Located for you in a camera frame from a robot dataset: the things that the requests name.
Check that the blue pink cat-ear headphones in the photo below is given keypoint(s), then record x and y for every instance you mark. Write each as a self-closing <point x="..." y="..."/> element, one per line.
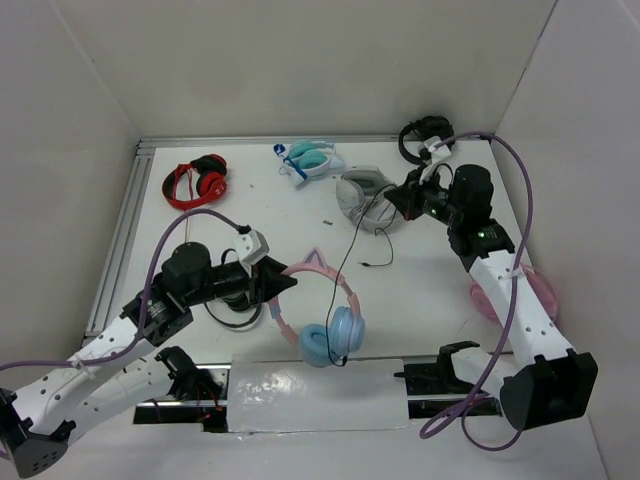
<point x="343" y="330"/>

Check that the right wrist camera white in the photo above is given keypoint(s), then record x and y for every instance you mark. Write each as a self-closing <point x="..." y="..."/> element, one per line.
<point x="434" y="152"/>

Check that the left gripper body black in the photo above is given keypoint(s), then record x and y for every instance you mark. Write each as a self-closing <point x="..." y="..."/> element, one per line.
<point x="226" y="279"/>

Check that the grey white headphones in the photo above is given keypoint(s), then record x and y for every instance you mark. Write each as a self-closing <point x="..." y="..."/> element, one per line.
<point x="360" y="196"/>

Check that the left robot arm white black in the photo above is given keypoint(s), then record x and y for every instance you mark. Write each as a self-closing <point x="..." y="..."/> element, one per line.
<point x="129" y="362"/>

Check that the white taped cover plate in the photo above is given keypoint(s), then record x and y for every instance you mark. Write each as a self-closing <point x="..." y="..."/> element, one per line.
<point x="292" y="397"/>

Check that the small black on-ear headphones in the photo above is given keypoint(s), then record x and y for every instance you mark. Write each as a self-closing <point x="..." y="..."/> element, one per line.
<point x="235" y="314"/>

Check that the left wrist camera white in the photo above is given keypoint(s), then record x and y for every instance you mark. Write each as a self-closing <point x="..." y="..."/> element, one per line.
<point x="250" y="246"/>

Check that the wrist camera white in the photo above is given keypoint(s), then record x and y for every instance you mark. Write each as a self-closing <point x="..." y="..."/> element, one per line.
<point x="250" y="246"/>
<point x="434" y="152"/>

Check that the black headphones far corner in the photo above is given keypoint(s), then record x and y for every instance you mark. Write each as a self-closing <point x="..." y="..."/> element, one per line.
<point x="429" y="131"/>

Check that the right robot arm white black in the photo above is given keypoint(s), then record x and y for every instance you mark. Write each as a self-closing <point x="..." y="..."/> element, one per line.
<point x="535" y="373"/>

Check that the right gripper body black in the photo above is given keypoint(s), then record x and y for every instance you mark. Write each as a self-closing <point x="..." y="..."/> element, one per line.
<point x="438" y="202"/>

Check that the teal white headphones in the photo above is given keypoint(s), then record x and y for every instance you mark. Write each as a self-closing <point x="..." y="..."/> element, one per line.
<point x="306" y="160"/>

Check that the red black headphones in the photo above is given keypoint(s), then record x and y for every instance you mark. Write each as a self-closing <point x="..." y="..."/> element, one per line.
<point x="207" y="182"/>

